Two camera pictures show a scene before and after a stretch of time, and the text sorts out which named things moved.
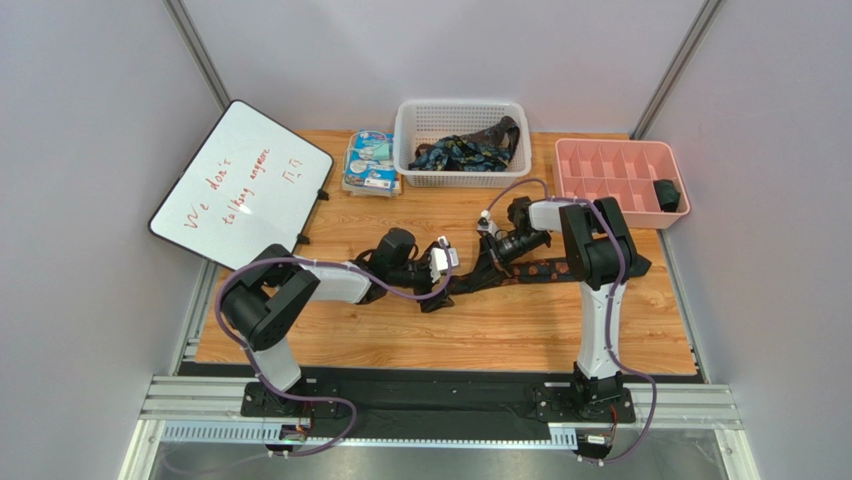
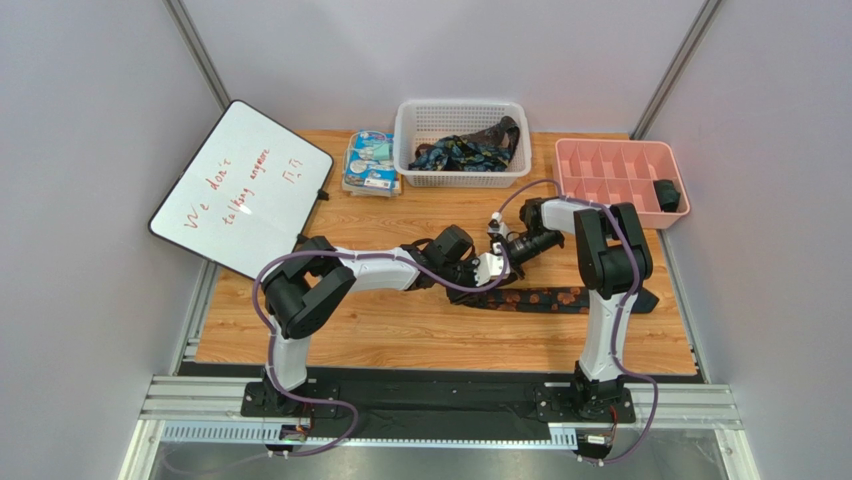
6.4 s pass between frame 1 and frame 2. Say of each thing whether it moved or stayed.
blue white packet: stayed
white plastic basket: stayed
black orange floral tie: moved
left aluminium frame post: stayed
